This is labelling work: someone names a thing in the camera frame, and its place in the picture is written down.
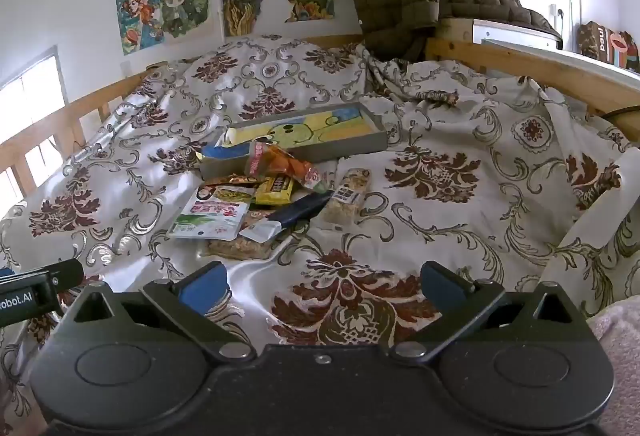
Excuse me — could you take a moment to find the brown printed bag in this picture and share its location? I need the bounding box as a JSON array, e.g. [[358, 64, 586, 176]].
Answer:
[[577, 20, 640, 72]]

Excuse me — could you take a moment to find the orange snack packet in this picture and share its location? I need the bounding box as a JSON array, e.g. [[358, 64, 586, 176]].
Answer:
[[245, 142, 328, 193]]

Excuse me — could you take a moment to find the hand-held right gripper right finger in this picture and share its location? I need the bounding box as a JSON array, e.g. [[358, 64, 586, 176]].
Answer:
[[390, 261, 585, 363]]

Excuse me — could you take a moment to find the dark blue snack wrapper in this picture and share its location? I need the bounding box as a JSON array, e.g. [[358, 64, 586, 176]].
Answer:
[[239, 190, 334, 241]]

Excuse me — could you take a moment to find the white cabinet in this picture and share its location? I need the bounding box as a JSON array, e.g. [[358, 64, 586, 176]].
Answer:
[[472, 18, 640, 89]]

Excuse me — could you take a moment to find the brown golden snack packet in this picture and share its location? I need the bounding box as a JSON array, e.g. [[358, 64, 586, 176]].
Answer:
[[200, 173, 261, 190]]

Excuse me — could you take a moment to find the clear rice cracker packet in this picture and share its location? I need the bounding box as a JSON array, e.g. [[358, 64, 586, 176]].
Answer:
[[207, 211, 275, 261]]

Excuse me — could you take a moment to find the grey tray with cartoon picture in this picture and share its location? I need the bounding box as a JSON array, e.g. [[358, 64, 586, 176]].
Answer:
[[200, 100, 390, 179]]

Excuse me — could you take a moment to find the yellow snack packet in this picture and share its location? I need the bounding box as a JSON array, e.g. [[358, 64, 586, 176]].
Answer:
[[255, 176, 297, 207]]

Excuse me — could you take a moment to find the white green snack pouch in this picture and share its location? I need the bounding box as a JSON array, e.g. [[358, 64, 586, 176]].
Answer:
[[167, 186, 251, 239]]

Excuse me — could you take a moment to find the rice cracker packet dark label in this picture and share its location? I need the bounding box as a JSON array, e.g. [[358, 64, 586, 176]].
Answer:
[[320, 168, 372, 231]]

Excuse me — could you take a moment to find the pink fleece cloth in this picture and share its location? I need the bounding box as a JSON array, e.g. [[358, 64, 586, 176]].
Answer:
[[587, 296, 640, 436]]

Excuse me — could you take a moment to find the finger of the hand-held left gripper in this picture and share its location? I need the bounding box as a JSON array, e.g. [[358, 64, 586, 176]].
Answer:
[[46, 259, 85, 291]]

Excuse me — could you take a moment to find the chibi characters wall poster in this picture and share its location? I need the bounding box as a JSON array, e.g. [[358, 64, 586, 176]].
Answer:
[[116, 0, 212, 55]]

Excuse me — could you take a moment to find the floral printed blanket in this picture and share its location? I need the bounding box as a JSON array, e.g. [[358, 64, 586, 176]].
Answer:
[[0, 33, 640, 436]]

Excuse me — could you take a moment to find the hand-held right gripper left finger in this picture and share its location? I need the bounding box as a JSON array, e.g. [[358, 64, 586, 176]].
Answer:
[[64, 262, 257, 363]]

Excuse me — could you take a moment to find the window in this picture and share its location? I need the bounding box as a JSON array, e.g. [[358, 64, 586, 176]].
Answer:
[[0, 46, 68, 211]]

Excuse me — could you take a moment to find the wooden bed frame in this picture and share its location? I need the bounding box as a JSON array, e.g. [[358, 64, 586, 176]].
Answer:
[[0, 18, 640, 211]]

